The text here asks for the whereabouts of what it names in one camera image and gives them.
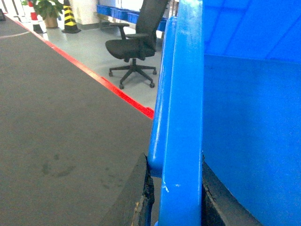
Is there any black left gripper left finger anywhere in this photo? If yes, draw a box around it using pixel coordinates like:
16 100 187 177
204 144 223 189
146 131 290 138
100 153 155 226

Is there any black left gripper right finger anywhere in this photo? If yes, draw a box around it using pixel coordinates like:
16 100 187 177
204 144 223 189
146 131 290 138
201 161 262 226

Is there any large blue plastic crate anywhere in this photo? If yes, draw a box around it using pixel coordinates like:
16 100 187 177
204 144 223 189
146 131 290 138
149 0 301 226

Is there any black office chair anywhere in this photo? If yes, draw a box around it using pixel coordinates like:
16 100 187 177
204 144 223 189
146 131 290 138
105 0 168 89

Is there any yellow black striped bollard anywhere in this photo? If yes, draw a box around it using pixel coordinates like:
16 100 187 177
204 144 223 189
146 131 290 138
62 0 81 33

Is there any red white traffic cone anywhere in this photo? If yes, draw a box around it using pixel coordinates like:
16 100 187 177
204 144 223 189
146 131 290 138
27 0 46 34

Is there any green potted plant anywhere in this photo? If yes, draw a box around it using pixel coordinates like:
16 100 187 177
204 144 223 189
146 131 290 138
21 0 63 29

